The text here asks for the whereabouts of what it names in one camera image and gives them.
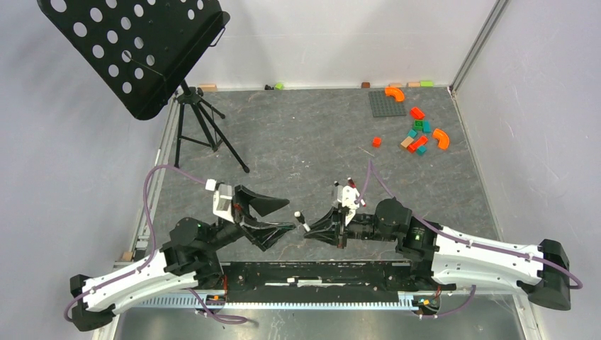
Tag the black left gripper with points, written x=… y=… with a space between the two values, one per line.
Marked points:
x=264 y=205

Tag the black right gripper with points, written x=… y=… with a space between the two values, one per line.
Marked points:
x=327 y=229

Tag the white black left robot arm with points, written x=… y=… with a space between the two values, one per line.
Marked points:
x=187 y=260

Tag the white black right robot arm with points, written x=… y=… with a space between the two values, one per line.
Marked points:
x=441 y=256

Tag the small red cube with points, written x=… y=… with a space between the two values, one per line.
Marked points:
x=376 y=142

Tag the tan wooden block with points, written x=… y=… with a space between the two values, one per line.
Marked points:
x=406 y=142

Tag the black tripod stand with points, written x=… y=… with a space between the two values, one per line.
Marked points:
x=192 y=99

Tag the red long brick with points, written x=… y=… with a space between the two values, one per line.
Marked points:
x=420 y=142

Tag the grey lego baseplate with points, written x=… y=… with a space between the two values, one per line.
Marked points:
x=383 y=106

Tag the green lego brick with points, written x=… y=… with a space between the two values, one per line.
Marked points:
x=418 y=125

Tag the teal brick right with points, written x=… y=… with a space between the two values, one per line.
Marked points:
x=426 y=127

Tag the orange curved block right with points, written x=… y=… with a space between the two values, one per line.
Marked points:
x=442 y=138

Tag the orange curved block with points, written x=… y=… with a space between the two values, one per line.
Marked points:
x=442 y=138
x=396 y=93

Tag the red brick upper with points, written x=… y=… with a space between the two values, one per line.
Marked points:
x=417 y=113

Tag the orange curved block top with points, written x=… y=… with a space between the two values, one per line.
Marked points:
x=396 y=93

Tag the black perforated music stand desk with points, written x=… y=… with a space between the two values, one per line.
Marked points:
x=142 y=50

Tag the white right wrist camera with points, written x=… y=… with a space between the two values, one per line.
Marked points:
x=344 y=201

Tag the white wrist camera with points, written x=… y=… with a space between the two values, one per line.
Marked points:
x=344 y=201
x=222 y=199

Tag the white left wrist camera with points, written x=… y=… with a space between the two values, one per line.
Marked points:
x=222 y=199

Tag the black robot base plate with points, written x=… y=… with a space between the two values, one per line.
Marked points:
x=321 y=281

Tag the wooden block at wall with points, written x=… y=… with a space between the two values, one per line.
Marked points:
x=208 y=87

